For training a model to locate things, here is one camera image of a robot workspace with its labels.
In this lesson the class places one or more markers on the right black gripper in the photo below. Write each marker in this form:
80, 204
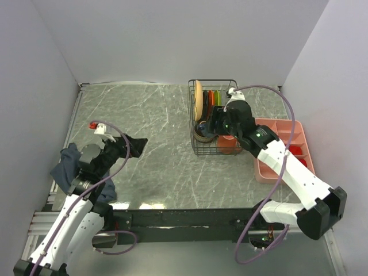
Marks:
218, 114

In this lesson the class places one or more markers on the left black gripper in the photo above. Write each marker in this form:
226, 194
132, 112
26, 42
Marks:
137, 145

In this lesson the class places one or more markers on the dark brown patterned bowl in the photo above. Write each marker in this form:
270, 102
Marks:
199, 136

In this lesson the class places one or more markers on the orange mug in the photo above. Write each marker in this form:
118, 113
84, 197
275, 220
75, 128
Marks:
227, 144

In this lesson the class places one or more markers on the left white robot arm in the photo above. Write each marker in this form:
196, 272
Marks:
83, 215

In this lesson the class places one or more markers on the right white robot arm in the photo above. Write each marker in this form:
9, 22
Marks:
321, 206

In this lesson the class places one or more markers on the beige plate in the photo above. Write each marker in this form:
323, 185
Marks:
198, 100

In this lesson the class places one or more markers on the black plate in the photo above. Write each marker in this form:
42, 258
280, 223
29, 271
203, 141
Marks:
205, 105

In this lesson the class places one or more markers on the orange plate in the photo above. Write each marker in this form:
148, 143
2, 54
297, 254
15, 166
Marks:
211, 99

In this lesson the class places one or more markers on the green plate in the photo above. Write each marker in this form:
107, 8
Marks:
217, 98

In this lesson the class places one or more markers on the blue cloth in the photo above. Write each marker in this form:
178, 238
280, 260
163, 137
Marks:
67, 169

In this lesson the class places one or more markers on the red item in tray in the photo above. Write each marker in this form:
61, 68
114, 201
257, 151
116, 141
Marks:
295, 150
303, 161

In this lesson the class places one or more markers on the black wire dish rack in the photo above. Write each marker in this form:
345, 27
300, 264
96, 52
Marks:
207, 84

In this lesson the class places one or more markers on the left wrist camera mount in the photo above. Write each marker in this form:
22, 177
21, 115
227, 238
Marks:
103, 131

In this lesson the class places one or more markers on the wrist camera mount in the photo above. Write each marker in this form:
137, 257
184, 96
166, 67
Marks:
103, 131
234, 99

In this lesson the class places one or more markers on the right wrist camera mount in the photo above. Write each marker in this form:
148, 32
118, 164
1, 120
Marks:
234, 99

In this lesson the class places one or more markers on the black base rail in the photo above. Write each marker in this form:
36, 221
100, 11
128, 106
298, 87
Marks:
177, 225

